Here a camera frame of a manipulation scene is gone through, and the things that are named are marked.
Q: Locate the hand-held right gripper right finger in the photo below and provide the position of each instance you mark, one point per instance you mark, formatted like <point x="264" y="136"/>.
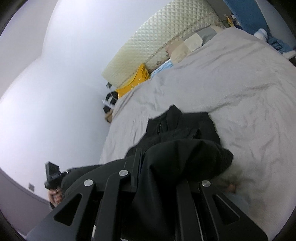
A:
<point x="185" y="199"/>

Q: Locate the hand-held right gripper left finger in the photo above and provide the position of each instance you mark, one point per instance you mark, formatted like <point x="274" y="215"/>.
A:
<point x="135" y="172"/>

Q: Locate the black puffer jacket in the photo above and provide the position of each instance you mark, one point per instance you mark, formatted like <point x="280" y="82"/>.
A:
<point x="185" y="153"/>

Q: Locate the blue clothes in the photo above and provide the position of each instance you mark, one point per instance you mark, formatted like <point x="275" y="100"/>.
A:
<point x="277" y="45"/>

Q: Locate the person's left hand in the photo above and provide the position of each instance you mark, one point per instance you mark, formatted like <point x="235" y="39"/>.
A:
<point x="55" y="197"/>

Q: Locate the black bag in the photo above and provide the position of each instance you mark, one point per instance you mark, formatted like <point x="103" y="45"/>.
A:
<point x="111" y="98"/>

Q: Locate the yellow pillow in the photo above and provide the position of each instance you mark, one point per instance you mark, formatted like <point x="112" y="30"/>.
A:
<point x="133" y="81"/>

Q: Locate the light blue bedsheet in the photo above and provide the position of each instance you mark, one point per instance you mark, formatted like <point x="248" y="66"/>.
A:
<point x="161" y="68"/>

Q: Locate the bed with grey sheet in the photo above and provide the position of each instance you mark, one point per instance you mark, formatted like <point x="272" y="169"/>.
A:
<point x="219" y="83"/>

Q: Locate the beige pillow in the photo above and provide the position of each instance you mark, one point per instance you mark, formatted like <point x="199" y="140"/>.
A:
<point x="178" y="52"/>

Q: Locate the quilted cream headboard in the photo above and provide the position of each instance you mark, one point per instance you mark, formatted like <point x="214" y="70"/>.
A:
<point x="161" y="37"/>

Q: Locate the grey white patchwork pillow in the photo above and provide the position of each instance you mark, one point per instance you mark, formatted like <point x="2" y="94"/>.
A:
<point x="203" y="37"/>

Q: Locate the group of small bottles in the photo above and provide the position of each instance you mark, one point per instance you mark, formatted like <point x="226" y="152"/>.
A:
<point x="229" y="20"/>

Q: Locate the white plush toy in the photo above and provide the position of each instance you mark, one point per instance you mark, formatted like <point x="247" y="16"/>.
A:
<point x="261" y="34"/>

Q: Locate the grey wall plate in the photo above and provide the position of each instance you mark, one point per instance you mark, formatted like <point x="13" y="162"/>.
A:
<point x="31" y="186"/>

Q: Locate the wall socket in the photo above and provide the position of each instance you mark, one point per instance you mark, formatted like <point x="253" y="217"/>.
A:
<point x="107" y="85"/>

